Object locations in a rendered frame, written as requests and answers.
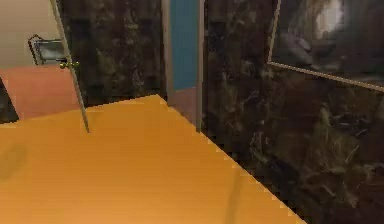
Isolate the brass door knob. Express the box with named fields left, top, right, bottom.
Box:
left=59, top=60, right=81, bottom=71

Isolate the framed dark picture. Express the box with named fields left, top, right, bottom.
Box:
left=266, top=0, right=384, bottom=93

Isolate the grey room door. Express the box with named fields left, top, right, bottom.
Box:
left=49, top=0, right=91, bottom=134

